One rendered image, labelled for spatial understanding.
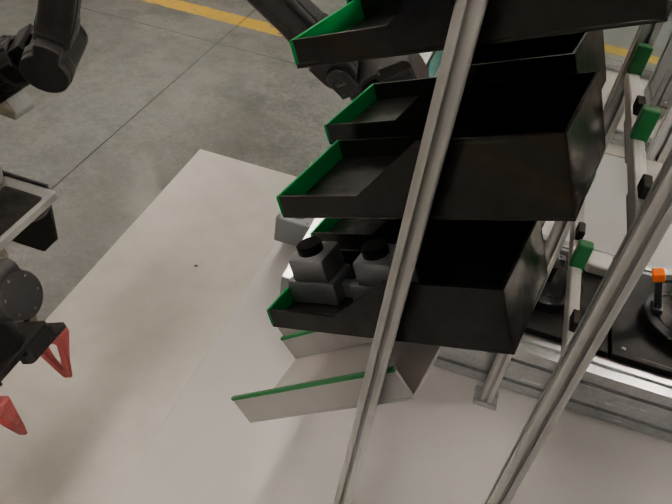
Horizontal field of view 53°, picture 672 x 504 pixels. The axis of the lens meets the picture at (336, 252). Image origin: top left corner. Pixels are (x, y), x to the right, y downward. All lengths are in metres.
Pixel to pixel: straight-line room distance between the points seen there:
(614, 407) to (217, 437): 0.65
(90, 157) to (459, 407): 2.33
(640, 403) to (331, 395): 0.59
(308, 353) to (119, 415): 0.32
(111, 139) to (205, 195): 1.82
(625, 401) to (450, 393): 0.28
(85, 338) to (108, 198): 1.74
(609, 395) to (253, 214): 0.77
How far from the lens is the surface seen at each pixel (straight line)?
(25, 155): 3.24
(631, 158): 0.66
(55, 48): 1.15
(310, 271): 0.76
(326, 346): 0.96
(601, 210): 1.75
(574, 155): 0.55
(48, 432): 1.12
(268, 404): 0.89
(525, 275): 0.68
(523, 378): 1.21
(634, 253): 0.56
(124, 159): 3.16
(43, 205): 1.21
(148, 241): 1.39
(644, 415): 1.25
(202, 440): 1.08
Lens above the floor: 1.77
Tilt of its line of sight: 41 degrees down
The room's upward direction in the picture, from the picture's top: 10 degrees clockwise
